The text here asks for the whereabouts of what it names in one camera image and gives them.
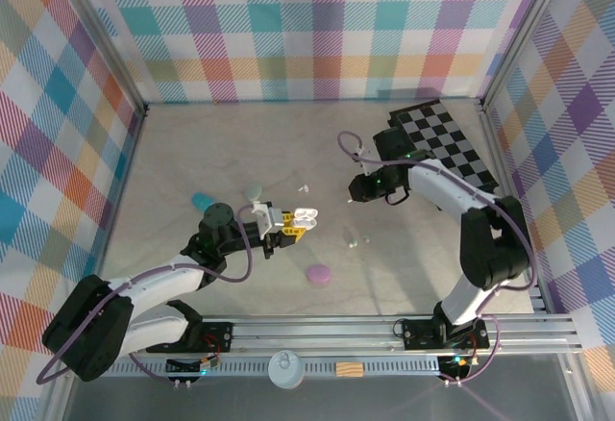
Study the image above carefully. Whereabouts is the aluminium frame post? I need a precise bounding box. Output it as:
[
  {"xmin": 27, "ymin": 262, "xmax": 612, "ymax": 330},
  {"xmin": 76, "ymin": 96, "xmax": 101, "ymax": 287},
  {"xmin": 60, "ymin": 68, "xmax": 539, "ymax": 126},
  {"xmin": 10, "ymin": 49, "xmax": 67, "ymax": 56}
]
[
  {"xmin": 57, "ymin": 0, "xmax": 150, "ymax": 119},
  {"xmin": 479, "ymin": 0, "xmax": 576, "ymax": 112}
]

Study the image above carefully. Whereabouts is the left black control board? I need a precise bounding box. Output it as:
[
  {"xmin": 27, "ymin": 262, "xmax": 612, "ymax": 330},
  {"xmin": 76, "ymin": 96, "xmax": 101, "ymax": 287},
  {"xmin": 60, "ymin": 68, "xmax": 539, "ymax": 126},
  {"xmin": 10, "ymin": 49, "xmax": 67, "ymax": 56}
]
[{"xmin": 165, "ymin": 353, "xmax": 222, "ymax": 378}]

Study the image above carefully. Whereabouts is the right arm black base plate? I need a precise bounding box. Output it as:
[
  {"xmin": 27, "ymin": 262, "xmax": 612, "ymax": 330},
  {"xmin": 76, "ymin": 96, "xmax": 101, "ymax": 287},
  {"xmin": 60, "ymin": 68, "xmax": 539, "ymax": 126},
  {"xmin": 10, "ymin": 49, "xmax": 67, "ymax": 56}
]
[{"xmin": 401, "ymin": 317, "xmax": 491, "ymax": 351}]

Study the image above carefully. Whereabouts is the black control board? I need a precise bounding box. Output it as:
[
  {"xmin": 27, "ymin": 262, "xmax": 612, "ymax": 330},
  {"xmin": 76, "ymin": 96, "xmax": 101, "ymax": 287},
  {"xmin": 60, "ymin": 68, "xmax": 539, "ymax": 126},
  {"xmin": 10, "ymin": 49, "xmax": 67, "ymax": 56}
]
[
  {"xmin": 439, "ymin": 354, "xmax": 478, "ymax": 380},
  {"xmin": 165, "ymin": 353, "xmax": 222, "ymax": 378}
]

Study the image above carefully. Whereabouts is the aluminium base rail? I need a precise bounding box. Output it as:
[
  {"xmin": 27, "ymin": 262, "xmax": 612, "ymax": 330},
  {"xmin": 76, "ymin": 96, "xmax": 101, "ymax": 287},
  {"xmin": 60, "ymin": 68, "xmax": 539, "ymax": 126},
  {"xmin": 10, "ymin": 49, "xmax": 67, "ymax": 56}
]
[{"xmin": 52, "ymin": 313, "xmax": 582, "ymax": 359}]

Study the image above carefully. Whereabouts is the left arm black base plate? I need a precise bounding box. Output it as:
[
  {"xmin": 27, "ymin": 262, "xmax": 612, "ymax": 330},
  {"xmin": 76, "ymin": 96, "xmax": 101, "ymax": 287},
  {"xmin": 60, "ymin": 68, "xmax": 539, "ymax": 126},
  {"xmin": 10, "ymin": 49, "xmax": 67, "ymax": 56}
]
[{"xmin": 184, "ymin": 322, "xmax": 234, "ymax": 353}]

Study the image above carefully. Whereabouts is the slotted grey cable tray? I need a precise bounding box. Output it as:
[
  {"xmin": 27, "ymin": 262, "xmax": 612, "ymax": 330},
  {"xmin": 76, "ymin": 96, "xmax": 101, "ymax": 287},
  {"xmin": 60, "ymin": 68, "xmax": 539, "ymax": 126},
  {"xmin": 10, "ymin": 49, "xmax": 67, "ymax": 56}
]
[{"xmin": 108, "ymin": 360, "xmax": 443, "ymax": 377}]

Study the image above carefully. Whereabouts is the right black control board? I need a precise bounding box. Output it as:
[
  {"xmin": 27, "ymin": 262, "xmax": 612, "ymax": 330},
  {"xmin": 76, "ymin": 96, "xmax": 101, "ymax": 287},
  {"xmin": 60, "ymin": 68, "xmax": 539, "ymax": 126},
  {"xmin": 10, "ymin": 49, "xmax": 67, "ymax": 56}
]
[{"xmin": 439, "ymin": 354, "xmax": 478, "ymax": 380}]

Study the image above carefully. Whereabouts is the cyan small cup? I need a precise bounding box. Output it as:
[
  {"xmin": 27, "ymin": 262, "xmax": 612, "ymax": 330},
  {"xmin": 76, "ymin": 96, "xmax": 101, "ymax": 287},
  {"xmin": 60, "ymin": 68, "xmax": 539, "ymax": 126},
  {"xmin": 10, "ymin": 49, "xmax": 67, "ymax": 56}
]
[{"xmin": 191, "ymin": 191, "xmax": 218, "ymax": 213}]

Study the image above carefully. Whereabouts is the black grey chessboard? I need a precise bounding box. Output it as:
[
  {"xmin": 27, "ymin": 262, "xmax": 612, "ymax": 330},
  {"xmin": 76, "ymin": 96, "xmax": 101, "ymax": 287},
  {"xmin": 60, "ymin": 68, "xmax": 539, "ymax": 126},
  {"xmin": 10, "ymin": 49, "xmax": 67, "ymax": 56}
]
[{"xmin": 387, "ymin": 98, "xmax": 501, "ymax": 201}]

